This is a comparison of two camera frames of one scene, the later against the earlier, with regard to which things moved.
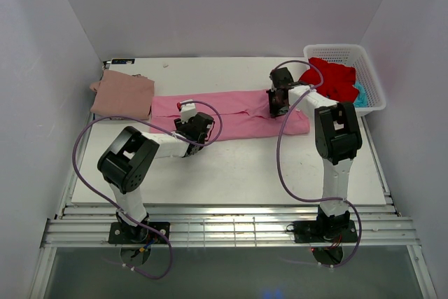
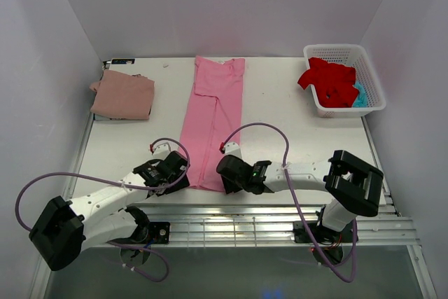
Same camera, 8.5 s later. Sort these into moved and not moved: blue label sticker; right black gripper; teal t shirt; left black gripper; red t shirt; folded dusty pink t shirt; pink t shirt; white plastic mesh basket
Moved: left black gripper; right black gripper; pink t shirt
Not moved: red t shirt; blue label sticker; teal t shirt; white plastic mesh basket; folded dusty pink t shirt
